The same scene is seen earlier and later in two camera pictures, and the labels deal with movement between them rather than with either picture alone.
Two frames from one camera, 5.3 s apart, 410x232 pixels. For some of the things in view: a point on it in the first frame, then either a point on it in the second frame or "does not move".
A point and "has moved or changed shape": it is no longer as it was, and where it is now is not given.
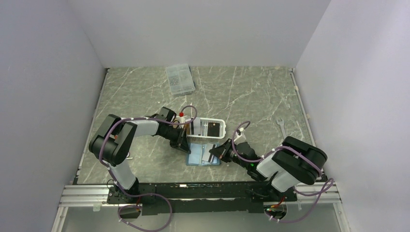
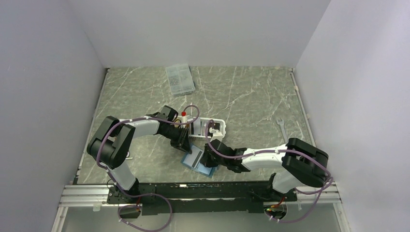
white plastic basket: (210, 128) does not move
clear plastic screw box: (181, 79) does not move
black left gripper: (181, 142) does not move
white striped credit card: (206, 154) has moved or changed shape
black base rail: (164, 199) does not move
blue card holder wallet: (200, 153) has moved or changed shape
